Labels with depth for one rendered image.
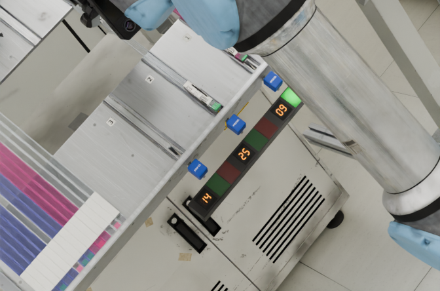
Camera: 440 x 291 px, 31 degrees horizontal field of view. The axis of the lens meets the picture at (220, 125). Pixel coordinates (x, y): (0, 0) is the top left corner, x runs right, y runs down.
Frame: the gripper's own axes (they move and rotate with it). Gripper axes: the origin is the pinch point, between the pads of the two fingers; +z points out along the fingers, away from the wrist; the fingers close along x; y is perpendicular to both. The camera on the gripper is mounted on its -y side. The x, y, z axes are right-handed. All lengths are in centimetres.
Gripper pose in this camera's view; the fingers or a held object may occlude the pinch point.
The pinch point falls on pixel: (101, 19)
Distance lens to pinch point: 156.4
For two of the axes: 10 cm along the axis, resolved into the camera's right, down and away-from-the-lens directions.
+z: -1.3, 1.8, 9.7
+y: -7.6, -6.5, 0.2
